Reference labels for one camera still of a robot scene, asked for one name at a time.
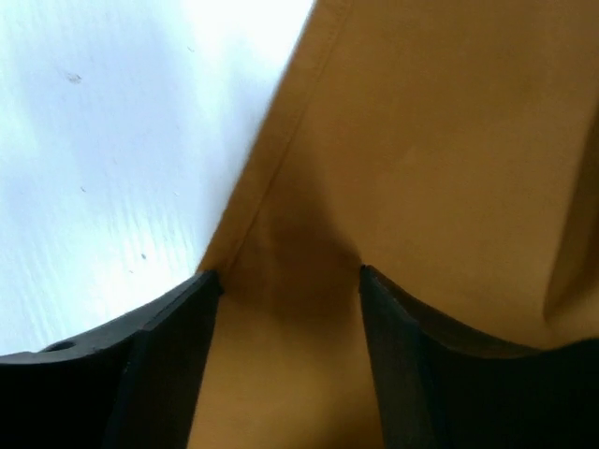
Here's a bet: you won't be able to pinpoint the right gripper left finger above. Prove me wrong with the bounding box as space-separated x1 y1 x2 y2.
1 270 221 448

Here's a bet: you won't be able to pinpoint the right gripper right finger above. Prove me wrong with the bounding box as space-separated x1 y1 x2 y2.
359 265 598 448

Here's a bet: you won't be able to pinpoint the brown trousers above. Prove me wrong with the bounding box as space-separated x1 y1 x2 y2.
189 1 598 448

